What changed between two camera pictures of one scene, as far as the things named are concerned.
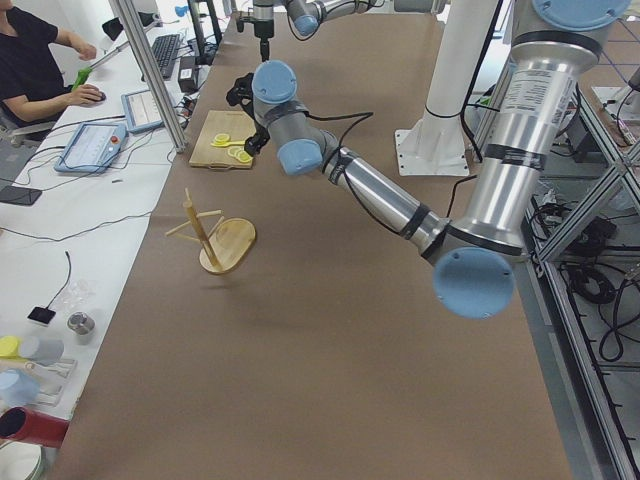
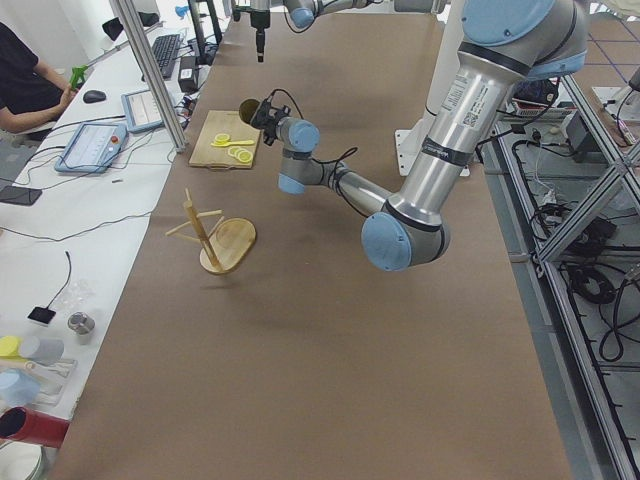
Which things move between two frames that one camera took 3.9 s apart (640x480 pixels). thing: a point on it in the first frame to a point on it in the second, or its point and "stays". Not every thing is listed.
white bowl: x=19 y=460 stays
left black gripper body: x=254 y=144 to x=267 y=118
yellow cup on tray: x=9 y=346 stays
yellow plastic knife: x=228 y=144 stays
